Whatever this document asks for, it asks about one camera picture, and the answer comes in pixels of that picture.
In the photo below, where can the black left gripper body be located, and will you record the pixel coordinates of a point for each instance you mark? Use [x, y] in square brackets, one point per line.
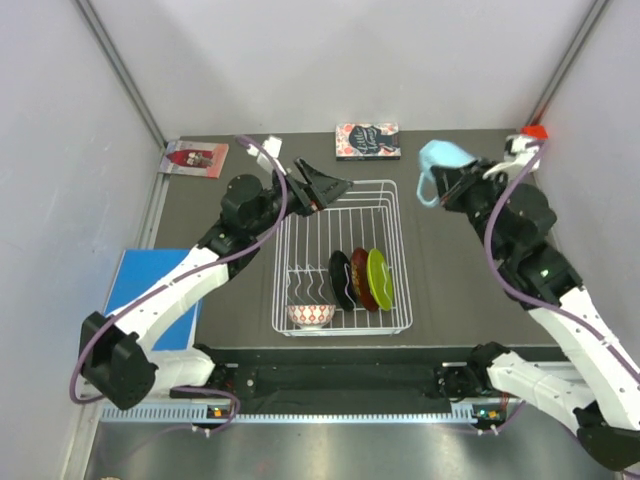
[295, 203]

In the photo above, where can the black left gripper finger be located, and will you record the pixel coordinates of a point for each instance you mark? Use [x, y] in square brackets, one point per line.
[324, 193]
[310, 173]

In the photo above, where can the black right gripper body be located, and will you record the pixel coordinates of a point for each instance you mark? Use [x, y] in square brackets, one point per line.
[473, 194]

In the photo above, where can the light blue mug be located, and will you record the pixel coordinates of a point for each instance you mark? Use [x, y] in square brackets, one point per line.
[439, 153]

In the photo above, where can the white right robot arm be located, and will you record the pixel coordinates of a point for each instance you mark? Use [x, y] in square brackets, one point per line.
[512, 219]

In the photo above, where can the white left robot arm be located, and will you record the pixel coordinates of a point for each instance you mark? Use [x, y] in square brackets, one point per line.
[116, 354]

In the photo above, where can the floral Little Women book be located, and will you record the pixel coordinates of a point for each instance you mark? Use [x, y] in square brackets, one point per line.
[367, 141]

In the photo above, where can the red cube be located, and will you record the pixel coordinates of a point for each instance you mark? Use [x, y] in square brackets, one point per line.
[535, 131]

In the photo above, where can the dark red plate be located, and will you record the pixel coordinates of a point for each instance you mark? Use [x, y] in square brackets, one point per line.
[360, 281]

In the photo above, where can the pink cover book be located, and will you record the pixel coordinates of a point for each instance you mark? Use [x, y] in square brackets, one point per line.
[193, 158]

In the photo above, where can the lime green plate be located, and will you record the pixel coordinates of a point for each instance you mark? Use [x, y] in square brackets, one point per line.
[380, 280]

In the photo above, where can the red patterned white bowl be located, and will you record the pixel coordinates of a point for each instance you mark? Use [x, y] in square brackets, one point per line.
[311, 316]

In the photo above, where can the blue foam pad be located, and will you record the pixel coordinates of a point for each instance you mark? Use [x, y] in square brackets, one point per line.
[137, 272]

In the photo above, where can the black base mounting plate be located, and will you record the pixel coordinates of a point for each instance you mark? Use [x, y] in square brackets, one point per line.
[456, 372]

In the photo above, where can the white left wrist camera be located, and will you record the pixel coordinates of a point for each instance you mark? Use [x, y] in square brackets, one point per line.
[272, 145]

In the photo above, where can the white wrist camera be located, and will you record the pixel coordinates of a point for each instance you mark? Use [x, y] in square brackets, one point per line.
[519, 150]
[272, 145]

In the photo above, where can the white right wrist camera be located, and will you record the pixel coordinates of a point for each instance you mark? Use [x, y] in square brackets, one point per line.
[519, 150]

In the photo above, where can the white wire dish rack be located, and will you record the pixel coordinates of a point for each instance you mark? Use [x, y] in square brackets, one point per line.
[367, 216]

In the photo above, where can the grey slotted cable duct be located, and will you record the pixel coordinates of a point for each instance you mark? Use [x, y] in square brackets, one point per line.
[202, 413]

